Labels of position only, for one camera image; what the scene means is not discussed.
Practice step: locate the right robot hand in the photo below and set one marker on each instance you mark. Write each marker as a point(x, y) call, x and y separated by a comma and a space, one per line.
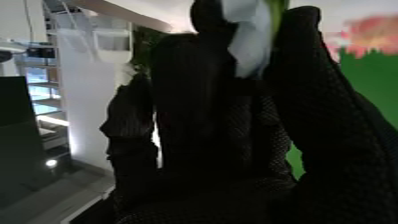
point(214, 140)

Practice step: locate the white flower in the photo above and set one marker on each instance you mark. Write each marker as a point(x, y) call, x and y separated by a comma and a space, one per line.
point(251, 43)

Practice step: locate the pink flower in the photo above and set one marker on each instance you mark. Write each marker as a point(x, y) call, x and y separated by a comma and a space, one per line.
point(373, 33)

